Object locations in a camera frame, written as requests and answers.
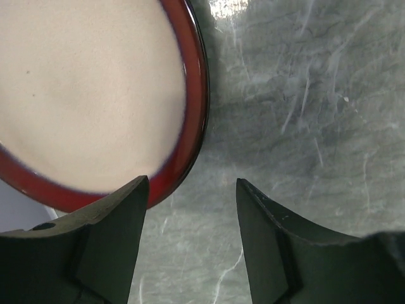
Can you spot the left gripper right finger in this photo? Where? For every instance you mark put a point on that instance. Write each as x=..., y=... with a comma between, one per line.
x=290, y=259

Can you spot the beige brown-rimmed round plate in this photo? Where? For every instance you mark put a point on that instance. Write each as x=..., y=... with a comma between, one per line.
x=96, y=93

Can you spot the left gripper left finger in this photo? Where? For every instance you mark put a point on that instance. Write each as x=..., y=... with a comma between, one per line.
x=87, y=256

